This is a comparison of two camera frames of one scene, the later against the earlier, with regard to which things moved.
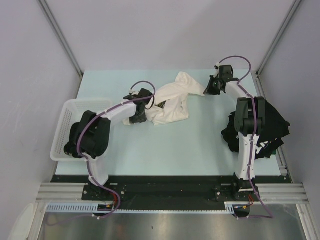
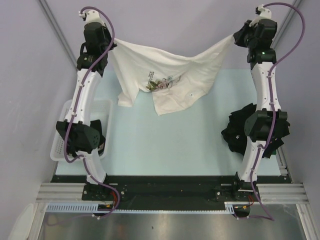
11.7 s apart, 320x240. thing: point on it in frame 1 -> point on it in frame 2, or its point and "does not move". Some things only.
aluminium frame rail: [275, 193] does not move
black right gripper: [210, 90] -> [238, 35]
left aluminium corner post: [53, 21] does not move
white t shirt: [170, 102] -> [170, 78]
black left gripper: [141, 119] -> [107, 33]
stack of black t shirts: [276, 127] does not move
